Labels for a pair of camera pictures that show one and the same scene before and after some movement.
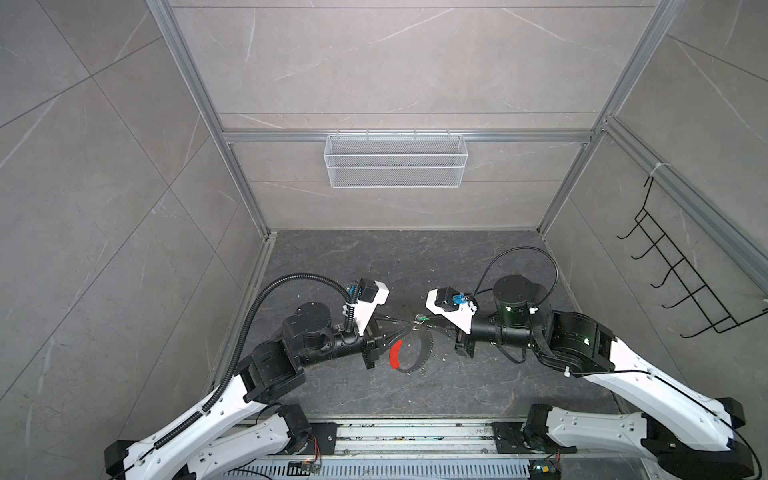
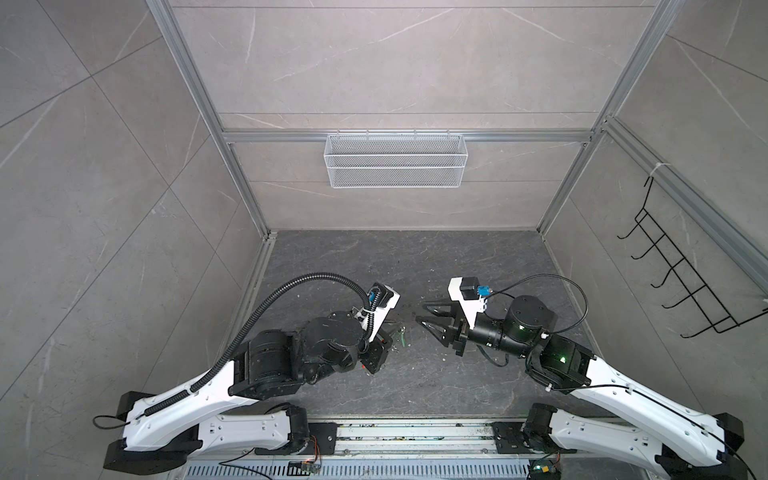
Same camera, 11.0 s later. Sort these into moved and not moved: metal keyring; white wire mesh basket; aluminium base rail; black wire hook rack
Moved: metal keyring
Not moved: black wire hook rack; white wire mesh basket; aluminium base rail
